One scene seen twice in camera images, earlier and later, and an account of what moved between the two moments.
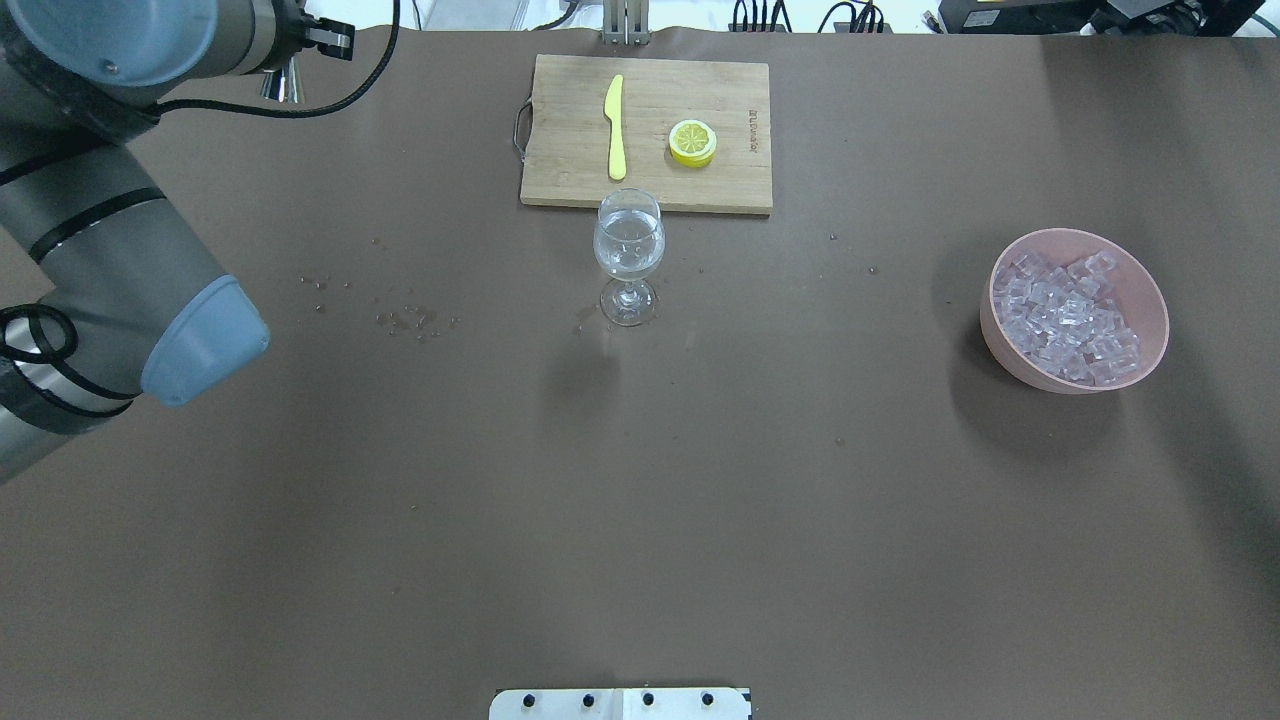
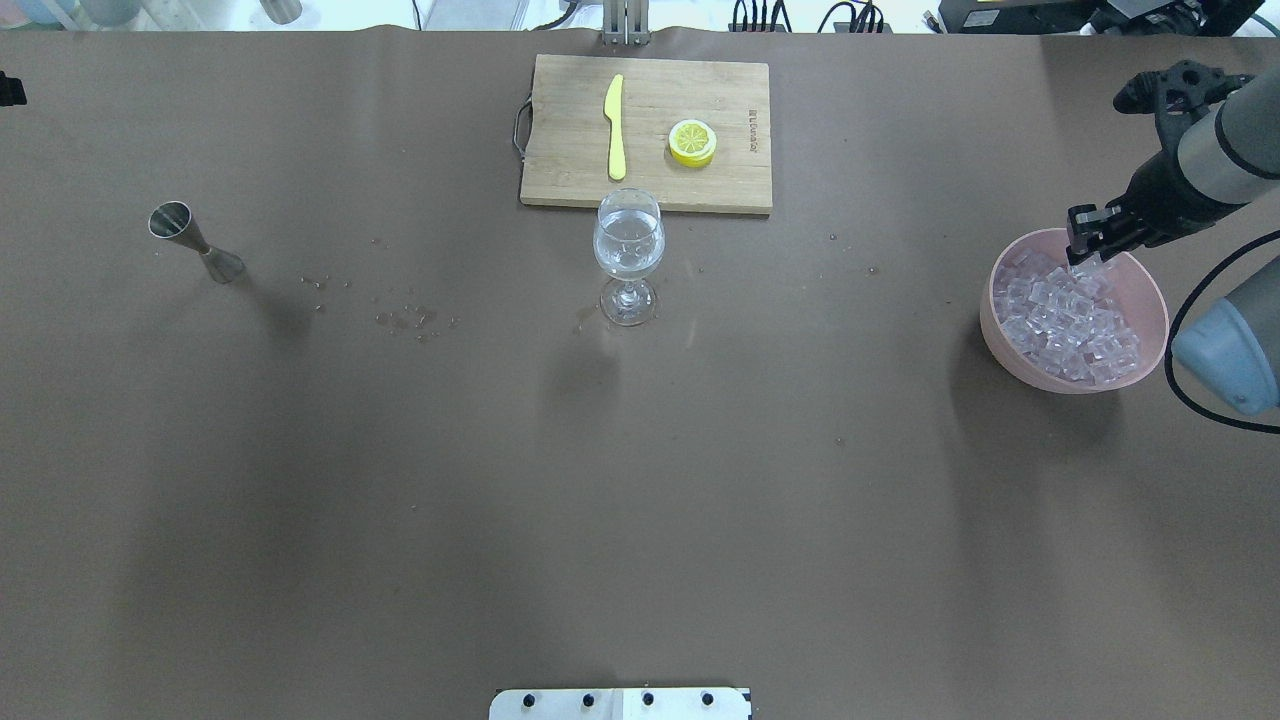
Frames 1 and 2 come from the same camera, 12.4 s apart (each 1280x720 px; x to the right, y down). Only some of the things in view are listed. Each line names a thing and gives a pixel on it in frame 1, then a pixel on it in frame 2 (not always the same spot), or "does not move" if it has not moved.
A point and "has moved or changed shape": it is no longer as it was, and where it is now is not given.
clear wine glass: (629, 241) does not move
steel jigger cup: (285, 84) has moved or changed shape
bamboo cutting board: (568, 156) does not move
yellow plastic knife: (613, 109) does not move
